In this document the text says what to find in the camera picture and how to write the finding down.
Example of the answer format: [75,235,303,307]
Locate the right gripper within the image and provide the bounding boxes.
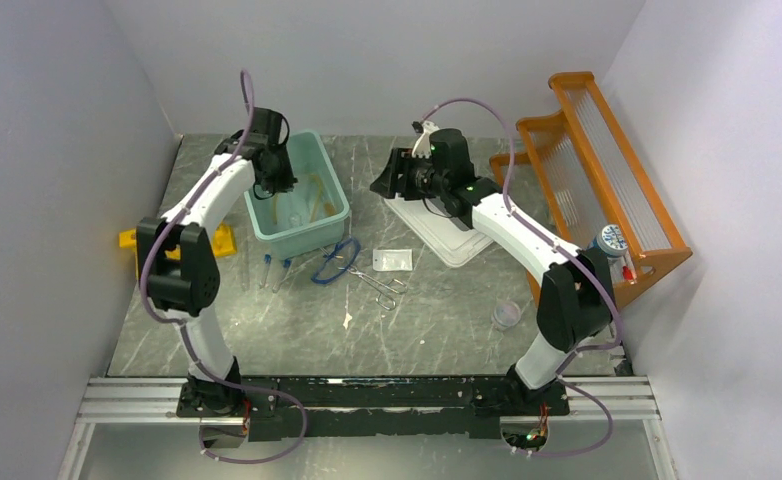
[370,147,449,201]

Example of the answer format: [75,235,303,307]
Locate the amber rubber tube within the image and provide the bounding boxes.
[271,174,336,230]

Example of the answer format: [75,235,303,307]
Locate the small white plastic bag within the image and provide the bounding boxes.
[372,249,414,272]

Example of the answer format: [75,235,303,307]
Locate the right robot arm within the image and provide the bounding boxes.
[370,128,617,414]

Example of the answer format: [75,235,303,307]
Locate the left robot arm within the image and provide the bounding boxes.
[135,108,296,416]

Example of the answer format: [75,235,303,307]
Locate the teal plastic bin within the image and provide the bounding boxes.
[244,130,350,260]

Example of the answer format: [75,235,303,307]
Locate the blue safety goggles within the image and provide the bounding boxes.
[310,237,361,285]

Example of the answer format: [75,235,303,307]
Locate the white bin lid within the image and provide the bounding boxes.
[384,198,493,268]

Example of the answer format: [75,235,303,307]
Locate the blue capped test tube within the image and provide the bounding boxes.
[271,258,292,293]
[259,254,272,289]

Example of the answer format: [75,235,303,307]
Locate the yellow test tube rack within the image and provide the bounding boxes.
[118,223,238,260]

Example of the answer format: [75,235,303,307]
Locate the metal scissors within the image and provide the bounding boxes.
[323,249,408,311]

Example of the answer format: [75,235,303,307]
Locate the clear petri dish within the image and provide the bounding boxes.
[491,301,522,331]

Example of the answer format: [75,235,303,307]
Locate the orange wooden rack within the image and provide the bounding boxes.
[513,72,692,308]

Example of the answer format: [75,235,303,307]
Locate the white blue bottle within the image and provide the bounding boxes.
[589,223,629,262]

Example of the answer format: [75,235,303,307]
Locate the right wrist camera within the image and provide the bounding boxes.
[410,120,439,159]

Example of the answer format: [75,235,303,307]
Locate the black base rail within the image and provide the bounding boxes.
[76,375,661,441]

